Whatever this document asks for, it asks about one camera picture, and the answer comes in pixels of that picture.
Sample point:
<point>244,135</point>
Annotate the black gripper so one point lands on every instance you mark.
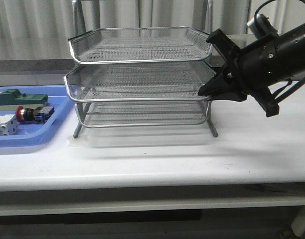
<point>246,72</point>

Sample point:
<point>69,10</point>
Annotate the mesh rack tray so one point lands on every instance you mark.
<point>119,114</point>
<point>140,45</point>
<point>167,81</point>

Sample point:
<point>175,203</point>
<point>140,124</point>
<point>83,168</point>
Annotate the red emergency stop button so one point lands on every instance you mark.
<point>39,114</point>

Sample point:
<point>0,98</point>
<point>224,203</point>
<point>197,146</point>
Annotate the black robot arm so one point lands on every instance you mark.
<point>288,50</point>

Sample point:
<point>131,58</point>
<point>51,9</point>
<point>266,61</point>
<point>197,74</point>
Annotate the white table leg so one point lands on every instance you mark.
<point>298,224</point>

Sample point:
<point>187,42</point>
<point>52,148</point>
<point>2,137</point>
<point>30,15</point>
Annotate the clear adhesive tape patch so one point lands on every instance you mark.
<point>80,141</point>

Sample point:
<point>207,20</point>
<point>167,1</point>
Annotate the blue plastic tray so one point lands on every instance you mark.
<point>31,134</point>

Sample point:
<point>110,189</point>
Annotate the grey pleated curtain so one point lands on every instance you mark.
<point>36,29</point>

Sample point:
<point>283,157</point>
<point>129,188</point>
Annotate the white terminal block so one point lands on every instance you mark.
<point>8,125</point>

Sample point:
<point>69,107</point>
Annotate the grey metal rack frame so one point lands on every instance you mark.
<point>80,28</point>

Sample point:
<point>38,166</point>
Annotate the green and beige switch module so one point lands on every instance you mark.
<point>12,98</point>

